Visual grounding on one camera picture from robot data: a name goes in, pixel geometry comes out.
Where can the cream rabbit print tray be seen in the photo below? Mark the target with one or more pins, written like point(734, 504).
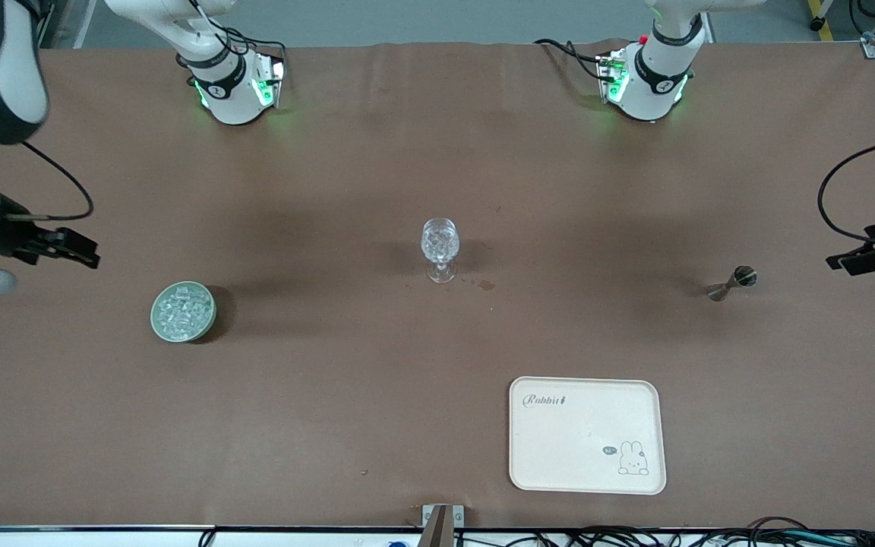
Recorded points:
point(574, 425)

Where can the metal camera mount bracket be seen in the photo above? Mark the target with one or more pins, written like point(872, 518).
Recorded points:
point(437, 524)

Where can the green round bowl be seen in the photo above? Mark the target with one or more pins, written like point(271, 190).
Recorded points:
point(210, 323)

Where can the clear stemmed wine glass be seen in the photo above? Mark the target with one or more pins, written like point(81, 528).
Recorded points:
point(440, 239)

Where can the clear ice cubes pile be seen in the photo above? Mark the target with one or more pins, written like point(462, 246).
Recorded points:
point(181, 311)

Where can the brown table mat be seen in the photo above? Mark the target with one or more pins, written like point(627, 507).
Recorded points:
point(331, 418)

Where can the metal double jigger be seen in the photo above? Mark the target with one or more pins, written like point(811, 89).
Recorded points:
point(745, 276)

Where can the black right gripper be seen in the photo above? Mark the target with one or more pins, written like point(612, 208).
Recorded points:
point(14, 234)

